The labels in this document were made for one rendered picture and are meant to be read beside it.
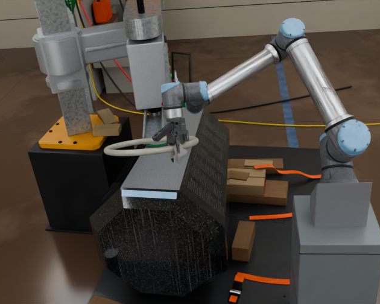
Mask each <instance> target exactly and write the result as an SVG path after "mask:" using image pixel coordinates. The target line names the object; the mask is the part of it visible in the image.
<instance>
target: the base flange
mask: <svg viewBox="0 0 380 304"><path fill-rule="evenodd" d="M114 117H115V118H116V119H117V121H118V122H119V119H118V117H117V116H116V115H114ZM90 120H91V123H92V128H94V126H95V124H104V123H103V122H102V120H100V118H99V117H98V115H90ZM118 122H117V123H118ZM117 123H115V124H117ZM107 137H108V136H93V134H92V131H91V132H87V133H82V134H79V135H73V136H68V133H67V130H66V126H65V121H64V118H63V116H62V117H61V118H60V119H59V120H58V121H57V122H56V123H55V124H54V125H53V127H52V128H51V129H50V130H49V131H48V132H47V133H46V134H45V135H44V136H43V137H42V138H41V140H40V141H39V146H40V147H41V148H54V149H69V150H96V149H99V148H100V147H101V146H102V144H103V143H104V141H105V140H106V139H107Z"/></svg>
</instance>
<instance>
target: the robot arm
mask: <svg viewBox="0 0 380 304"><path fill-rule="evenodd" d="M304 32H305V25H304V23H303V22H302V21H300V20H299V19H296V18H289V19H286V20H285V21H283V22H282V25H281V26H280V28H279V31H278V33H277V36H276V37H275V38H274V39H273V40H272V41H271V42H270V43H268V44H266V45H265V49H264V50H263V51H261V52H259V53H258V54H256V55H254V56H253V57H251V58H250V59H248V60H246V61H245V62H244V63H241V64H240V65H238V66H237V67H235V68H233V69H232V70H231V71H229V72H227V73H226V74H224V75H222V76H221V77H219V78H217V79H216V80H214V81H213V82H211V83H209V84H208V85H207V83H206V82H205V81H199V82H193V83H182V84H180V82H179V81H177V82H173V83H167V84H163V85H162V86H161V94H162V102H163V114H164V118H165V119H166V121H167V122H171V123H168V124H167V125H166V126H164V128H162V129H161V130H160V131H158V132H157V133H156V134H155V135H154V136H153V137H152V139H153V141H156V142H159V141H160V140H161V139H162V138H163V137H164V136H165V135H166V145H167V146H169V145H174V151H171V152H168V153H169V157H170V159H171V161H172V162H174V157H173V156H174V155H176V161H177V162H178V163H180V157H182V156H184V155H185V154H186V153H187V150H186V149H183V148H182V145H181V144H180V143H182V142H186V141H189V135H188V139H187V134H188V130H186V124H185V118H181V117H183V110H182V103H185V106H186V109H187V111H188V112H189V113H192V114H198V113H200V112H201V111H202V110H203V108H204V107H206V106H207V105H209V104H210V103H211V102H213V101H214V100H216V99H217V98H219V97H220V96H222V95H224V94H225V93H227V92H228V91H230V90H232V89H233V88H235V87H237V86H238V85H239V84H241V83H243V82H244V81H246V80H248V79H249V78H250V77H252V76H254V75H255V74H257V73H258V72H260V71H262V70H263V69H265V68H266V67H268V66H270V65H271V64H273V63H274V64H278V63H280V62H281V61H282V60H284V59H285V58H287V57H288V56H289V57H290V58H291V60H292V62H293V64H294V66H295V67H296V69H297V72H298V73H299V75H300V77H301V79H302V81H303V83H304V85H305V86H306V88H307V90H308V92H309V94H310V96H311V98H312V100H313V102H314V104H315V105H316V107H317V109H318V111H319V113H320V114H321V117H322V118H323V120H324V122H325V124H326V127H325V133H324V134H322V135H321V137H320V142H319V146H320V158H321V178H320V181H319V183H359V181H358V179H357V177H356V175H355V173H354V171H353V162H352V159H354V158H355V157H357V156H358V155H359V154H361V153H362V152H363V151H364V150H365V149H366V148H367V147H368V146H369V143H370V139H371V136H370V132H369V129H368V128H367V126H366V125H365V124H364V123H362V122H361V121H357V120H356V119H355V117H354V116H353V115H349V114H348V113H347V112H346V109H345V108H344V106H343V104H342V102H341V101H340V99H339V97H338V95H337V93H336V91H335V90H334V88H333V86H332V84H331V82H330V81H329V79H328V77H327V75H326V73H325V71H324V70H323V68H322V66H321V64H320V62H319V60H318V59H317V57H316V55H315V53H314V52H313V50H312V48H311V46H310V44H309V42H308V40H307V38H306V36H305V34H304Z"/></svg>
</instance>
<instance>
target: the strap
mask: <svg viewBox="0 0 380 304"><path fill-rule="evenodd" d="M254 167H255V169H258V168H266V167H273V168H274V166H273V165H271V164H264V165H256V166H254ZM277 171H278V173H281V174H303V175H304V176H307V177H310V178H313V179H318V178H321V174H320V175H316V176H310V175H308V174H305V173H302V172H300V171H295V170H289V171H279V170H277ZM249 217H250V220H263V219H275V218H287V217H292V213H288V214H279V215H258V216H249ZM237 275H240V276H244V278H245V279H248V280H253V281H257V282H263V283H273V284H282V285H290V279H272V278H267V277H259V276H254V275H251V274H245V273H240V272H238V273H237Z"/></svg>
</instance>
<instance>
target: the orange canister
mask: <svg viewBox="0 0 380 304"><path fill-rule="evenodd" d="M92 6H93V12H94V16H95V22H94V24H93V25H97V26H99V25H105V24H112V23H113V22H114V20H115V19H116V18H117V17H118V13H114V14H112V8H111V4H110V0H95V1H94V2H93V3H92ZM93 25H92V26H93Z"/></svg>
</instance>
